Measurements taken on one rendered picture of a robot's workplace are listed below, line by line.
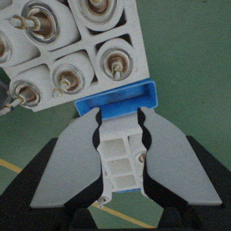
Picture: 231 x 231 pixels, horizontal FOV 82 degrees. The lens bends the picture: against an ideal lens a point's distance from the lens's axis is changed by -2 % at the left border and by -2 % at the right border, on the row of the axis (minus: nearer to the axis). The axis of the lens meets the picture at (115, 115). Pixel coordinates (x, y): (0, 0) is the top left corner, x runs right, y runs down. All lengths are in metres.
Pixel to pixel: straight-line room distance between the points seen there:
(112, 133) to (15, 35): 0.38
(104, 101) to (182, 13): 0.43
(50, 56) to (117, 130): 0.32
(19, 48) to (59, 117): 0.42
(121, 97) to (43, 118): 0.40
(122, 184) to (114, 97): 0.45
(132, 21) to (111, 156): 0.48
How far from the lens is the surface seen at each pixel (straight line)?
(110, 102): 0.63
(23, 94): 0.38
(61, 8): 0.35
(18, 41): 0.39
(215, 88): 0.75
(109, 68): 0.32
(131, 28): 0.39
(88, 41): 0.39
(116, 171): 0.70
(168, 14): 0.60
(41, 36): 0.34
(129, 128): 0.50
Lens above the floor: 0.56
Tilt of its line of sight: 58 degrees down
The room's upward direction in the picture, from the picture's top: 180 degrees clockwise
